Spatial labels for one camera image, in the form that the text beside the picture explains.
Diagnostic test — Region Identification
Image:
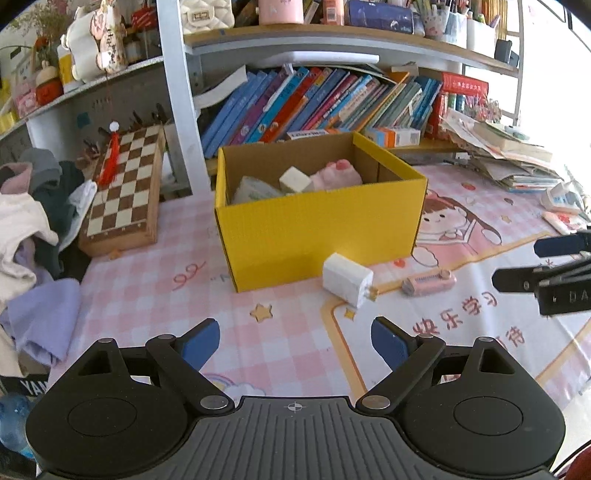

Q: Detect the white foam cube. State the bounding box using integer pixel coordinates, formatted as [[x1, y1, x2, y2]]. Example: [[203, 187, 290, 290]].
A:
[[279, 166, 315, 194]]

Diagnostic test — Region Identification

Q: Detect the white power adapter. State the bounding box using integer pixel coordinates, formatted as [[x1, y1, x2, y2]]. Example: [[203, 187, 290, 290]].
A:
[[322, 253, 379, 308]]

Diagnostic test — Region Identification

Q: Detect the stack of papers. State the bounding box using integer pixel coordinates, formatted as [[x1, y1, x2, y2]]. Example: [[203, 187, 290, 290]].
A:
[[441, 110, 568, 192]]

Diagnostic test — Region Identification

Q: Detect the wooden chess board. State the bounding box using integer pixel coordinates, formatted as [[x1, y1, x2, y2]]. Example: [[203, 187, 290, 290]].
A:
[[78, 124, 165, 257]]

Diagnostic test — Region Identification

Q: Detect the yellow cardboard box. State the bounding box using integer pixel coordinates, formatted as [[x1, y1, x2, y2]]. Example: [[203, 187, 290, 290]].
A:
[[214, 133, 428, 292]]

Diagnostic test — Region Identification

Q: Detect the clear tape roll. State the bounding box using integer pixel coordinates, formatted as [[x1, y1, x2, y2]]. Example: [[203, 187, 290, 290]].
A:
[[231, 176, 284, 205]]

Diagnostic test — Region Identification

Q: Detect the orange white small box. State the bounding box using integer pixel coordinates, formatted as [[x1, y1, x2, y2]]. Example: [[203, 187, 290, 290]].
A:
[[363, 127, 421, 149]]

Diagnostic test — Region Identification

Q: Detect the pink plush toy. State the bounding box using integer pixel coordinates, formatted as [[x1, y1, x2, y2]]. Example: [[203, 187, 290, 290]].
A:
[[305, 159, 363, 192]]

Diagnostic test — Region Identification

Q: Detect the red tassel ornament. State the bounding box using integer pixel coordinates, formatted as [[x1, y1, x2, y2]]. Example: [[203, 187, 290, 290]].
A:
[[97, 120, 120, 188]]

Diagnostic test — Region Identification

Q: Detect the pile of clothes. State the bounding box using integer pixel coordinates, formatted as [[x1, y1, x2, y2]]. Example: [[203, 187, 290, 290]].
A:
[[1, 148, 97, 377]]

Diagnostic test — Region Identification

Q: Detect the row of books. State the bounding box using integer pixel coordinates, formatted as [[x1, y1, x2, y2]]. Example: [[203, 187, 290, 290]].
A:
[[193, 65, 489, 159]]

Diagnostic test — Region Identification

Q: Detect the white shelf frame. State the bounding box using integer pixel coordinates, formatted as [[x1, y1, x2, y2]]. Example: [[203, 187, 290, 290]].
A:
[[1, 1, 522, 192]]

